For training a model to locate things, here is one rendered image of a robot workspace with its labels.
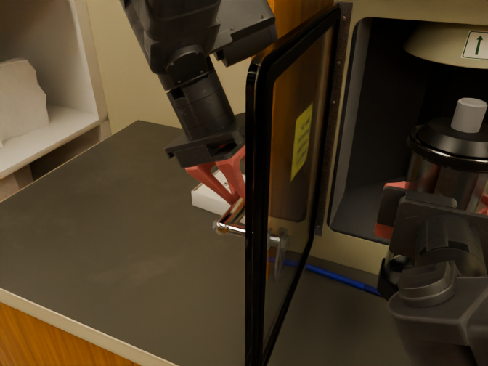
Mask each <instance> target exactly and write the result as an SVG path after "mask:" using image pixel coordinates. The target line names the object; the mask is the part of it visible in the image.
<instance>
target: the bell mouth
mask: <svg viewBox="0 0 488 366"><path fill-rule="evenodd" d="M403 48H404V50H405V51H406V52H408V53H410V54H411V55H414V56H416V57H419V58H421V59H424V60H428V61H432V62H437V63H441V64H445V65H452V66H458V67H464V68H477V69H488V25H473V24H462V23H443V22H433V21H422V20H420V21H419V22H418V24H417V25H416V26H415V28H414V29H413V31H412V33H411V34H410V35H409V36H408V38H407V40H406V41H405V42H404V44H403Z"/></svg>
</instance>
